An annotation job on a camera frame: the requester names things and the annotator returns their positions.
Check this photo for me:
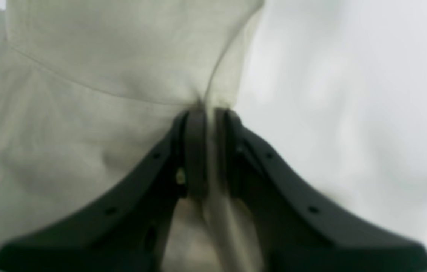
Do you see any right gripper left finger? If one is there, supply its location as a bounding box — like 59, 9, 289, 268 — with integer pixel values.
0, 110, 207, 272

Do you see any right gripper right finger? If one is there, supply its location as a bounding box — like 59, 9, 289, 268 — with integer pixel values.
215, 108, 427, 272

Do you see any beige T-shirt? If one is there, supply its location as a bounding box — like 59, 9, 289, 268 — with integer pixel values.
0, 0, 267, 272

